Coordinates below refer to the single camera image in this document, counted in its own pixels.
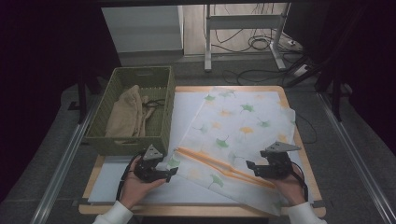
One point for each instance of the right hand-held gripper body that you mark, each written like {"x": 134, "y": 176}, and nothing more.
{"x": 278, "y": 165}

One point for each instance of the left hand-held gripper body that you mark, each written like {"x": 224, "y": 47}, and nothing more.
{"x": 148, "y": 172}

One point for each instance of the white leaf-print mesh laundry bag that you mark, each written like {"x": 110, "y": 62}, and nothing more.
{"x": 243, "y": 124}

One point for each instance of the green woven basket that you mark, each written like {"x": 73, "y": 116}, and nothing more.
{"x": 163, "y": 87}

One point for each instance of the person's left hand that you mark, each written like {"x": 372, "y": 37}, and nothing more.
{"x": 132, "y": 189}

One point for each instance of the person's right hand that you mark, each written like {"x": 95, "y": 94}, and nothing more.
{"x": 292, "y": 189}

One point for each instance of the white table mat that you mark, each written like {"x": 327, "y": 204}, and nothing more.
{"x": 186, "y": 109}

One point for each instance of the black metal stand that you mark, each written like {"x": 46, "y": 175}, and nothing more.
{"x": 82, "y": 99}
{"x": 336, "y": 99}

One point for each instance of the white power strip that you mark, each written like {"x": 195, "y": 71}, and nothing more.
{"x": 301, "y": 70}

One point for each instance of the white cabinet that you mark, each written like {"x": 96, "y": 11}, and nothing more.
{"x": 143, "y": 31}

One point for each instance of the silver metal floor rail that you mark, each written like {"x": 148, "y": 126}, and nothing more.
{"x": 65, "y": 161}
{"x": 355, "y": 155}

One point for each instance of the white metal desk frame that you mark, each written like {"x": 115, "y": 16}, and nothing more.
{"x": 243, "y": 21}

